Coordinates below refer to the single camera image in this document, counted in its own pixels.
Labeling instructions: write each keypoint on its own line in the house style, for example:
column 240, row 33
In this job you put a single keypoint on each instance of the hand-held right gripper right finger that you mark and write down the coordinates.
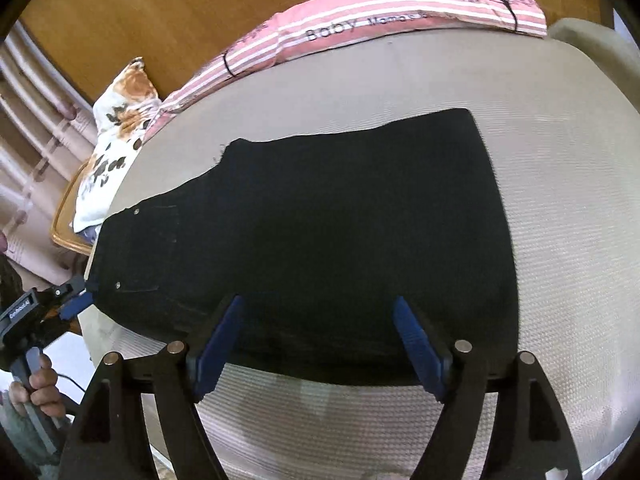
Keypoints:
column 417, row 345

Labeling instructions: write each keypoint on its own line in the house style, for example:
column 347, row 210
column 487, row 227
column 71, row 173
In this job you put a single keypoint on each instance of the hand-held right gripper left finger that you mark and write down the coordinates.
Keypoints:
column 217, row 350

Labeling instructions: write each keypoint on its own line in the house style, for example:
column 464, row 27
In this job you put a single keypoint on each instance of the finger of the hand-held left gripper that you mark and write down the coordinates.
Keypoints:
column 72, row 286
column 75, row 306

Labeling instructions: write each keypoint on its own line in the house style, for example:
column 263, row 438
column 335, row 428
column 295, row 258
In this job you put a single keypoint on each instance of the black pants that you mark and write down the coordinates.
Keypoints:
column 320, row 250

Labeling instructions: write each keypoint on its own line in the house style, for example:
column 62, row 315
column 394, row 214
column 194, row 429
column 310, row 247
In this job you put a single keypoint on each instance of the person's left hand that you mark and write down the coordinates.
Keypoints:
column 45, row 387

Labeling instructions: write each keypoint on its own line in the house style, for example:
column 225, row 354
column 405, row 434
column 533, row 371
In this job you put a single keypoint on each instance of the wooden chair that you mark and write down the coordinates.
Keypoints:
column 67, row 232

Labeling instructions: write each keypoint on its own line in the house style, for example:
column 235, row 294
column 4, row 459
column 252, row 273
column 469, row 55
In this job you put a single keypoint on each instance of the pale pink curtain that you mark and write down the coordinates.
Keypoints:
column 35, row 160

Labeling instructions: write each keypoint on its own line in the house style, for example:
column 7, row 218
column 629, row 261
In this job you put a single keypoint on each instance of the white floral pillow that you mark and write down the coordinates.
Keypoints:
column 115, row 160

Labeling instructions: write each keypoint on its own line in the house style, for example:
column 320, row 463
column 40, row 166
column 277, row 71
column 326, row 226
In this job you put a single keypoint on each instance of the wooden bamboo headboard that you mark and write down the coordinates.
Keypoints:
column 150, row 25

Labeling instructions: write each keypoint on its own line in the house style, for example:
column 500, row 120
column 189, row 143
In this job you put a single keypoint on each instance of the pink striped pillow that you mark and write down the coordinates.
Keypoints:
column 350, row 25

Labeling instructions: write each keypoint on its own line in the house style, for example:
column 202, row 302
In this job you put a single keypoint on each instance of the beige quilted blanket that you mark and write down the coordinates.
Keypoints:
column 585, row 40

